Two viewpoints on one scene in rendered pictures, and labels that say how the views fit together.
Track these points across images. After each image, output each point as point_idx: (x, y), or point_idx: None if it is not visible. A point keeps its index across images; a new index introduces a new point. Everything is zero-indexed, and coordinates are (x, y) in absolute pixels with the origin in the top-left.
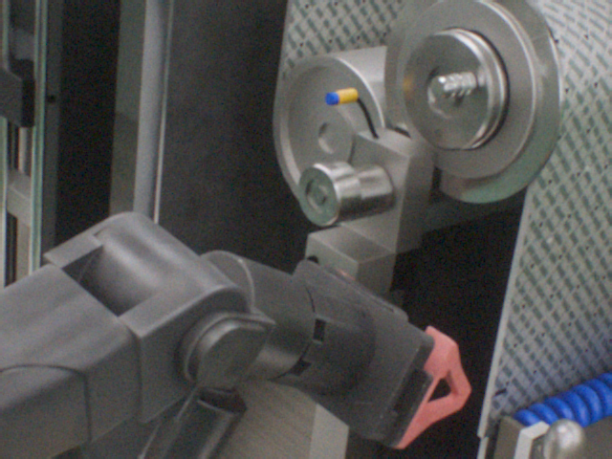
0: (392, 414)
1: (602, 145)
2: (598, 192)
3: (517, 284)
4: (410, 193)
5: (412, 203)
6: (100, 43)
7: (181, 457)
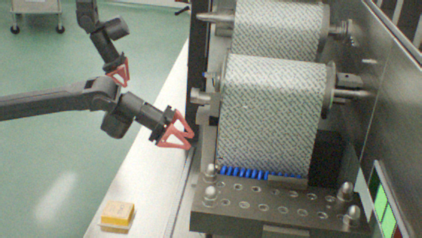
0: (153, 137)
1: (249, 102)
2: (250, 114)
3: (221, 129)
4: (212, 101)
5: (213, 104)
6: (199, 54)
7: (111, 126)
